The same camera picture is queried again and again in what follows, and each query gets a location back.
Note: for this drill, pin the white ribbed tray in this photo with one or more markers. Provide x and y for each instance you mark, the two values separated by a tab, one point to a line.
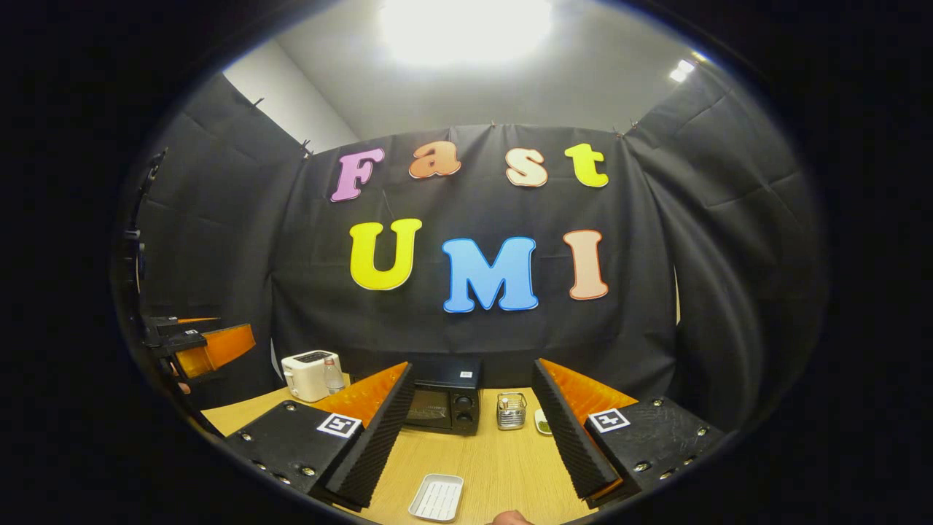
436	498

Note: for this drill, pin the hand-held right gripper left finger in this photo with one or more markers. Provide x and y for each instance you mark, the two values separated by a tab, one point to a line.
375	445

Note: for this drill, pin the white toaster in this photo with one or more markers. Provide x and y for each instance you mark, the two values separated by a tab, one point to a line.
306	375

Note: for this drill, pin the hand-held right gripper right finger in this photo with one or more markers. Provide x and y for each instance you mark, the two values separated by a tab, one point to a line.
568	437

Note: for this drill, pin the black electric oven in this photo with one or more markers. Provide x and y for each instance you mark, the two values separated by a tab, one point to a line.
466	408

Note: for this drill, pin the white divided dish of beans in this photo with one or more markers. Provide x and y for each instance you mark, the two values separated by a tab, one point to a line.
543	423

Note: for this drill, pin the clear plastic bottle red label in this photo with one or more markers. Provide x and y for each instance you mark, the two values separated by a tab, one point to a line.
334	379

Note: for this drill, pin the black backdrop cloth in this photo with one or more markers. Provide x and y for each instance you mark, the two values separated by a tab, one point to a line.
474	204

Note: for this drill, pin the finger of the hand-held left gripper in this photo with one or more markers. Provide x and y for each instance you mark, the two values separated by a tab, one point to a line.
219	346
164	327

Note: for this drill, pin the small ceiling light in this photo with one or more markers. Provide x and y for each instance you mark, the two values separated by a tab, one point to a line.
682	71

